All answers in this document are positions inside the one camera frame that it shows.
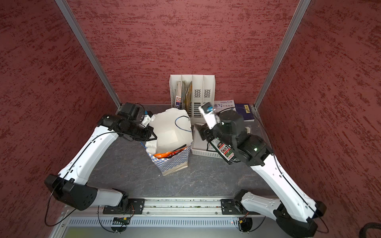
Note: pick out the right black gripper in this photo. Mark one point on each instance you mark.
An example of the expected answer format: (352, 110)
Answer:
(205, 132)

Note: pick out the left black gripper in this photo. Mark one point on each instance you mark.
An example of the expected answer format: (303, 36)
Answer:
(149, 130)

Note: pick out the white plastic basket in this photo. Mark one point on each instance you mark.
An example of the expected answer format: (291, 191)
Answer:
(200, 147)

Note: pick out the white blue checkered paper bag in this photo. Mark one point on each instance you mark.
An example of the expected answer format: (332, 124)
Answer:
(173, 129)

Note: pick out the orange condiment packet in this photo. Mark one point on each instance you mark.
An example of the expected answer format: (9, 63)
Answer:
(167, 154)

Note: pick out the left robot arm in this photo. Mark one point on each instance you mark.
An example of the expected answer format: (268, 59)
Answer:
(70, 187)

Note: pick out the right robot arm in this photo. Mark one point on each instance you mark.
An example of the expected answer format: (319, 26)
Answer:
(253, 151)

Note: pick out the white illustrated book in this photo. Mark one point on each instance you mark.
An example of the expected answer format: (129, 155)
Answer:
(223, 105)

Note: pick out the book in organizer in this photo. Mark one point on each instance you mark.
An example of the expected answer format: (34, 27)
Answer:
(178, 96)

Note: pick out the dark blue book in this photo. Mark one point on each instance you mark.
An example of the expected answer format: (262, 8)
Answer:
(245, 110)

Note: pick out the white file organizer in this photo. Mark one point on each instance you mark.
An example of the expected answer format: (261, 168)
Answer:
(203, 91)

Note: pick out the brown folder in organizer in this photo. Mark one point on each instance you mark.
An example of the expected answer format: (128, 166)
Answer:
(187, 95)

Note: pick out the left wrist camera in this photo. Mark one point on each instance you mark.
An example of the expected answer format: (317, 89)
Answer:
(136, 113)

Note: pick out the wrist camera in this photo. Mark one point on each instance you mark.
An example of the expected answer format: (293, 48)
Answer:
(136, 113)
(209, 115)

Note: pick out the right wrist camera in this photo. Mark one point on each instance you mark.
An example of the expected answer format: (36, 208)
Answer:
(209, 115)

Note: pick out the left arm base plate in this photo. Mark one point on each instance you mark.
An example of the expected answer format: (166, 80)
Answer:
(135, 206)

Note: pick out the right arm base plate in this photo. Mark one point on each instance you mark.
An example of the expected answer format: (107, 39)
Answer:
(234, 207)

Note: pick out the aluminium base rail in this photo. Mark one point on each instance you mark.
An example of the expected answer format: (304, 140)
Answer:
(184, 206)

